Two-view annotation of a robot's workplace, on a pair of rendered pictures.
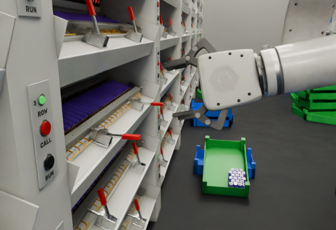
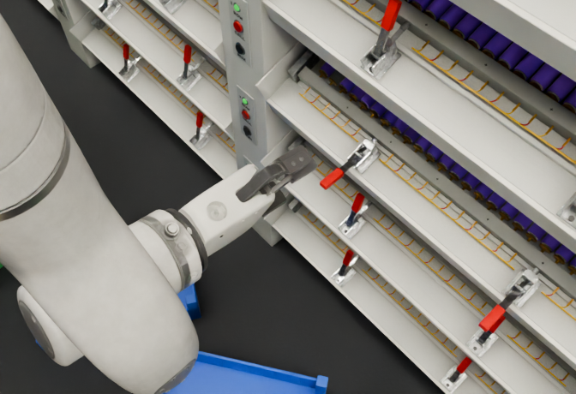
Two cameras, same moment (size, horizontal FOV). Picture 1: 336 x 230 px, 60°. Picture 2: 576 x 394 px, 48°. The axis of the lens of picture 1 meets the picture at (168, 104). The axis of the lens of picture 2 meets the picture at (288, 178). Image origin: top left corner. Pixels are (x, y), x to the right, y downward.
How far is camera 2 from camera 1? 1.00 m
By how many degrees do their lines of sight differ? 97
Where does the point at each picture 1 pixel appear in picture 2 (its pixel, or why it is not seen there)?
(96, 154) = (332, 144)
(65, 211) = (258, 100)
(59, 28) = not seen: outside the picture
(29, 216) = (219, 50)
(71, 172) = (261, 85)
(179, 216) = not seen: outside the picture
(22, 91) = not seen: outside the picture
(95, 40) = (370, 55)
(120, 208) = (379, 259)
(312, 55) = not seen: hidden behind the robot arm
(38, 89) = not seen: outside the picture
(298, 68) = not seen: hidden behind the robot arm
